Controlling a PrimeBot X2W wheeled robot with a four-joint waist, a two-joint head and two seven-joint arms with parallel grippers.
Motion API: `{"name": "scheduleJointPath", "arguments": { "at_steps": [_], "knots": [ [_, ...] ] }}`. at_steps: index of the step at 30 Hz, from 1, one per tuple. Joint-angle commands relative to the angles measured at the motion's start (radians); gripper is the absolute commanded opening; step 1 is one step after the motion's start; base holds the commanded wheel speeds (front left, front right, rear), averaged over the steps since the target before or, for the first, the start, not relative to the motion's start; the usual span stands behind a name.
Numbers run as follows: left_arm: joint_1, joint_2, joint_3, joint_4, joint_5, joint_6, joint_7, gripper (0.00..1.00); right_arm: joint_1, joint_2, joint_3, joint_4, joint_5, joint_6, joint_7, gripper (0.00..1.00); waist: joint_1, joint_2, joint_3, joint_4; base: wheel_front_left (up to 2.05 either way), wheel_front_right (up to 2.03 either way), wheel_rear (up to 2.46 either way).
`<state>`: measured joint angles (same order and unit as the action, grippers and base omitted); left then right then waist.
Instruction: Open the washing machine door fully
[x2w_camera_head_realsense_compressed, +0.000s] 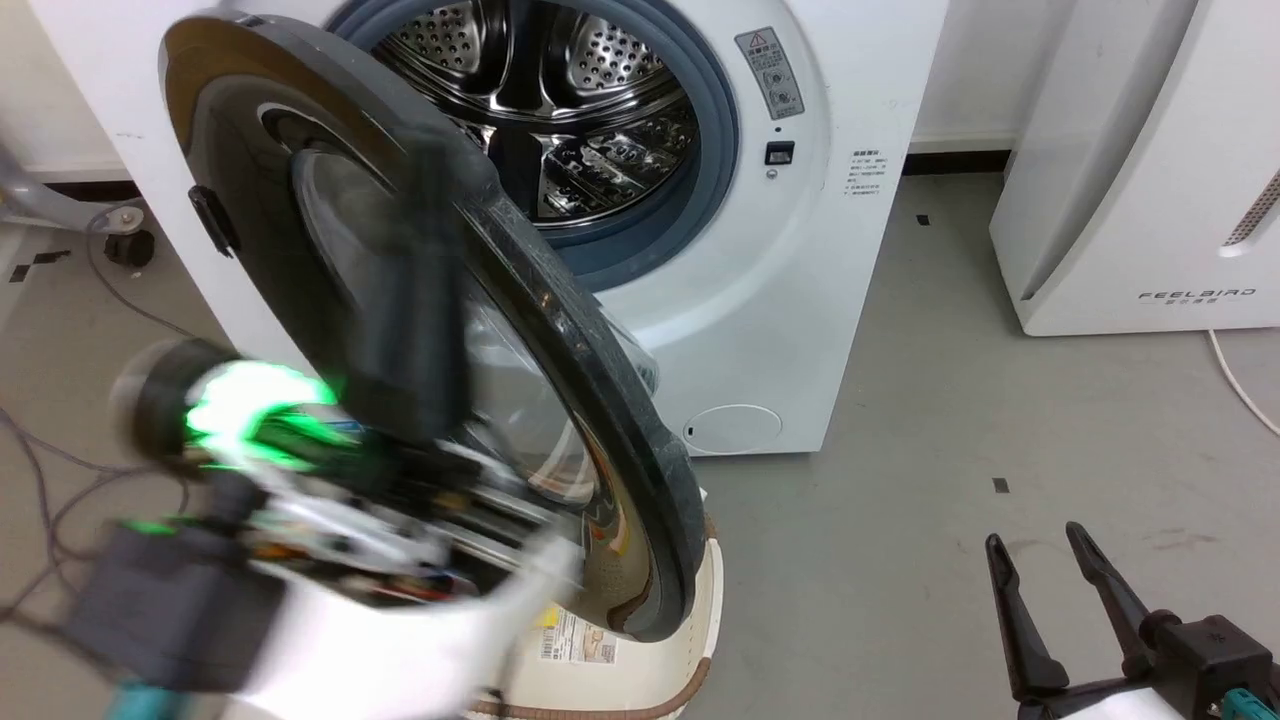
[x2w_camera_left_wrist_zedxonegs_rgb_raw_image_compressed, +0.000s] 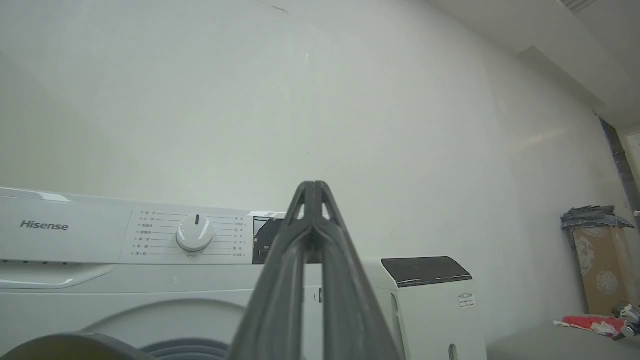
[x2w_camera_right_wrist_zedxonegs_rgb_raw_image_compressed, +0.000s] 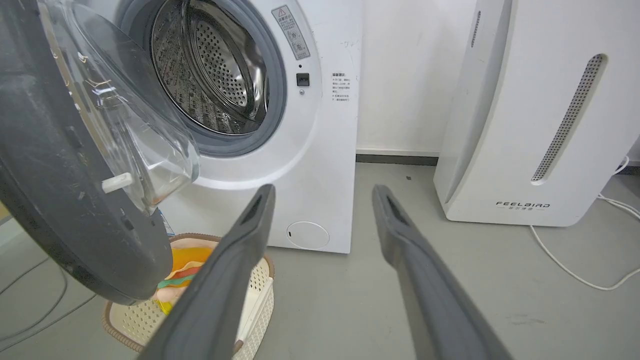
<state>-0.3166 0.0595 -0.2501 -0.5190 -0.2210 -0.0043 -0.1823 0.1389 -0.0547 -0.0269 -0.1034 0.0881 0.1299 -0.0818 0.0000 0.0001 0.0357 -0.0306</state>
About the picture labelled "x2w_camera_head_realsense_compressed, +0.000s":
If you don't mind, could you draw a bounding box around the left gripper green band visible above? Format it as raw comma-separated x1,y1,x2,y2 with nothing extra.
112,128,473,475

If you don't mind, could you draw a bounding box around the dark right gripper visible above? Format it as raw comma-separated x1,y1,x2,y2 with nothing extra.
984,521,1278,720

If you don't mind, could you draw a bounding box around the grey chair base with caster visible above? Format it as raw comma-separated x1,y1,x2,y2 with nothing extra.
0,148,157,270

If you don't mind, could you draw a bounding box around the round white filter cover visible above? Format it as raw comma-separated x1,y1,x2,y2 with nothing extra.
685,404,784,454

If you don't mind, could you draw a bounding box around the white power cable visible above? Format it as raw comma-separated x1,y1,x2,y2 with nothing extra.
1206,329,1280,439

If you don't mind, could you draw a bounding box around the dark floor cable bundle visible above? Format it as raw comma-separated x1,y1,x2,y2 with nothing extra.
0,404,193,626

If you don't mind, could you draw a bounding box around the barcode label on basket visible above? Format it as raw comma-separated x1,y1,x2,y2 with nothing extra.
536,604,620,667

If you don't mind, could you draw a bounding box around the white laundry basket brown rim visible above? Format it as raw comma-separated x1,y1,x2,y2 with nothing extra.
468,488,725,720

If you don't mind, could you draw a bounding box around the small printed text label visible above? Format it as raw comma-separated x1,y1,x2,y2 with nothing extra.
845,150,887,197

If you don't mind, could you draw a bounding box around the stainless steel washer drum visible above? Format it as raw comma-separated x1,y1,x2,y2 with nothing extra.
372,0,701,227

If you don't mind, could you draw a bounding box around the grey rubber door gasket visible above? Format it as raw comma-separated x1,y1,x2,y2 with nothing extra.
325,0,742,293

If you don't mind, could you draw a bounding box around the white front-load washing machine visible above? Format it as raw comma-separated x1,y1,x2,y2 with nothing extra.
28,0,951,457

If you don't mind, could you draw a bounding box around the thin grey floor cable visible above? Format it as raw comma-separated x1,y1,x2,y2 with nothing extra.
84,205,193,339

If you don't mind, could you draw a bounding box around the dark grey round washer door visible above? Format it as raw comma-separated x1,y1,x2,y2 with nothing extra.
160,12,707,643

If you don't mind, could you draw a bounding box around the grey warning sticker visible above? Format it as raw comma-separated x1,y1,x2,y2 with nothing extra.
735,27,807,122

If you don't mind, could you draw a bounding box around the white air purifier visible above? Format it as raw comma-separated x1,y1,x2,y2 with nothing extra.
989,0,1280,338

